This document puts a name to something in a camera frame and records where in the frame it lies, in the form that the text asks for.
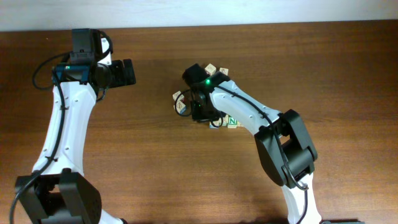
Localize green sided picture block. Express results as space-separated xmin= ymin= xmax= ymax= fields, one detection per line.
xmin=209 ymin=122 xmax=219 ymax=129

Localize green letter N block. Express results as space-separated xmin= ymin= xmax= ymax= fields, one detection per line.
xmin=227 ymin=116 xmax=238 ymax=128

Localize pretzel picture wooden block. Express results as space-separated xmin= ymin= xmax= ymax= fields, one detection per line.
xmin=222 ymin=114 xmax=229 ymax=126

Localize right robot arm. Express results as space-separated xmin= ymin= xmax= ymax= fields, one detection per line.
xmin=182 ymin=63 xmax=322 ymax=223

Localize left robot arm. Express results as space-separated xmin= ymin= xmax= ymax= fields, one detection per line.
xmin=9 ymin=29 xmax=136 ymax=223

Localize leaf picture blue block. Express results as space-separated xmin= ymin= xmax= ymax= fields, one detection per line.
xmin=174 ymin=101 xmax=187 ymax=114

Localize bunny picture wooden block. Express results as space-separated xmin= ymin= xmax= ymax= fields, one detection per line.
xmin=172 ymin=91 xmax=185 ymax=102

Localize block with red side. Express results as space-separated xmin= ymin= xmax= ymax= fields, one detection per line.
xmin=205 ymin=63 xmax=217 ymax=75

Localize carrot picture wooden block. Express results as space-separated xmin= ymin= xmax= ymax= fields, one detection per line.
xmin=219 ymin=67 xmax=229 ymax=75

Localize right black cable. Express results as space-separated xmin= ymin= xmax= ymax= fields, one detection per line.
xmin=174 ymin=84 xmax=309 ymax=224

